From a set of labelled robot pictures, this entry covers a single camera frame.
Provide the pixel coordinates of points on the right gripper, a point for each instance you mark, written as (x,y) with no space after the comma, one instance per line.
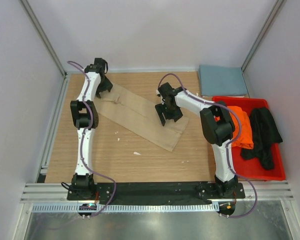
(176,116)

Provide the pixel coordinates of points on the aluminium front rail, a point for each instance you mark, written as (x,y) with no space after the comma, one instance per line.
(263,190)

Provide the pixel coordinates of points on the left aluminium frame post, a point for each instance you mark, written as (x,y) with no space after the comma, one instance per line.
(42,35)

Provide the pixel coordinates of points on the aluminium frame post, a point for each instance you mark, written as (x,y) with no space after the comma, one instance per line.
(42,35)
(269,21)

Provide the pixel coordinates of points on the slotted cable duct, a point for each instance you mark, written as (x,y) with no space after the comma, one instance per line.
(88,208)

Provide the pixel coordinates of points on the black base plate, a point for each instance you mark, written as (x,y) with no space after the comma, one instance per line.
(143,191)

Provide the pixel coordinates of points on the red plastic bin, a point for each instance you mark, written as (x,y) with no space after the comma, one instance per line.
(252,168)

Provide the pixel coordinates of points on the folded blue t shirt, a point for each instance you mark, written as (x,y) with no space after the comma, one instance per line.
(221,81)

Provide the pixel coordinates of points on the orange t shirt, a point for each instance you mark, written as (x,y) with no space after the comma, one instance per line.
(245,140)

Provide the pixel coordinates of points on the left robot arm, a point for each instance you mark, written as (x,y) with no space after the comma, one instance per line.
(86,119)

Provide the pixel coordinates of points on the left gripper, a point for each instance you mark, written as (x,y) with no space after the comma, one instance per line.
(108,86)

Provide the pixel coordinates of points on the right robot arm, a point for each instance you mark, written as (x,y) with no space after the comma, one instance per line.
(217,127)

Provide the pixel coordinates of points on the right aluminium frame post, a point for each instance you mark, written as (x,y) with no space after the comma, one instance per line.
(269,21)

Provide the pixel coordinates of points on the black t shirt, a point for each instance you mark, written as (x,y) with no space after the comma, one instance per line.
(264,134)

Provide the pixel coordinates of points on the beige t shirt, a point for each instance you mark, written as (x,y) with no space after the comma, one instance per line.
(139,116)

